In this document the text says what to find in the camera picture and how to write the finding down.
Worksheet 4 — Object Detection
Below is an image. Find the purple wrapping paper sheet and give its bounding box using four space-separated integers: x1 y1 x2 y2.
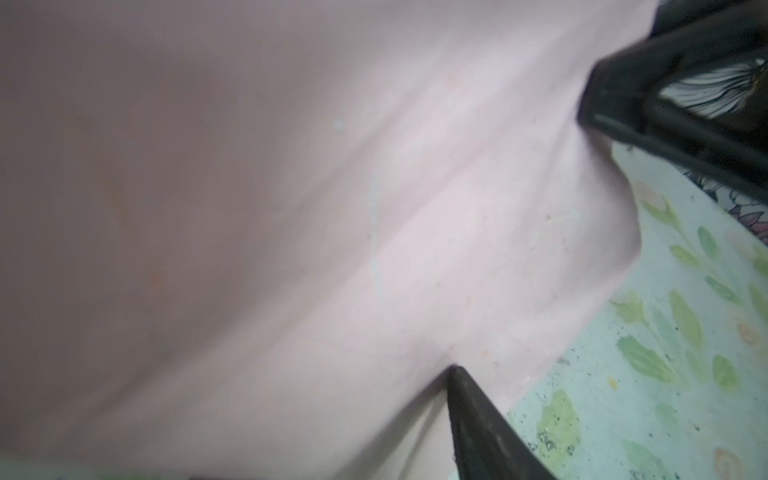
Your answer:
1 1 657 479

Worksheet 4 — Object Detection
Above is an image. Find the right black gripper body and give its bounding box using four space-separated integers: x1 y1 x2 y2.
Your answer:
578 1 767 201

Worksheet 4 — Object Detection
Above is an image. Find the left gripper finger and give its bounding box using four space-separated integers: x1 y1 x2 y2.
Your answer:
446 365 555 480

